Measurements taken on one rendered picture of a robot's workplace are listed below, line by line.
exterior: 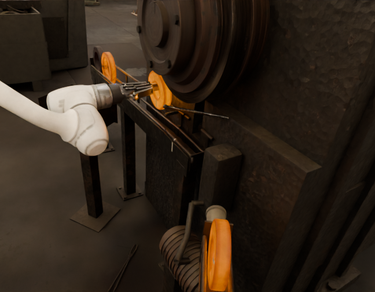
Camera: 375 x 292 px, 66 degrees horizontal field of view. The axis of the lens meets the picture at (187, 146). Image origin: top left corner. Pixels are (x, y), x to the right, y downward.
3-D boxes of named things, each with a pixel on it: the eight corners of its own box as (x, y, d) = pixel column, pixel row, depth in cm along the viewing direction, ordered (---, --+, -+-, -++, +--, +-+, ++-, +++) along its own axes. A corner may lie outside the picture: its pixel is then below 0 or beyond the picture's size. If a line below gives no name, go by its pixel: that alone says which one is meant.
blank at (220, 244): (218, 274, 76) (205, 273, 76) (224, 214, 76) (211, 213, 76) (227, 304, 60) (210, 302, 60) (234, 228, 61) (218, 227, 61)
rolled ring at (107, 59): (107, 89, 180) (112, 88, 182) (113, 75, 164) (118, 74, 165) (99, 62, 183) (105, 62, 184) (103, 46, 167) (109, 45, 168)
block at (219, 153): (220, 195, 107) (231, 139, 94) (233, 209, 101) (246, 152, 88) (195, 204, 102) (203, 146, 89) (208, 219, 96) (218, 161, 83)
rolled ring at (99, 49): (99, 48, 176) (104, 48, 177) (91, 44, 190) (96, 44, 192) (102, 79, 184) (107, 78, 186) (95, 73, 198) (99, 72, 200)
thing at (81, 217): (87, 194, 181) (72, 83, 142) (122, 209, 172) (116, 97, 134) (62, 215, 165) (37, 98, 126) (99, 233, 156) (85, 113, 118)
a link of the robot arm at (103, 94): (99, 114, 104) (115, 110, 107) (95, 90, 99) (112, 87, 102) (92, 103, 111) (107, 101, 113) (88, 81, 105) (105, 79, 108)
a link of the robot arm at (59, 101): (89, 99, 111) (100, 123, 105) (46, 108, 105) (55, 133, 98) (88, 76, 104) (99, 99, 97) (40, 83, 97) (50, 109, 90)
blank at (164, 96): (154, 65, 120) (146, 66, 118) (172, 75, 108) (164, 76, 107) (155, 101, 128) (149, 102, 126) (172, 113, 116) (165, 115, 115)
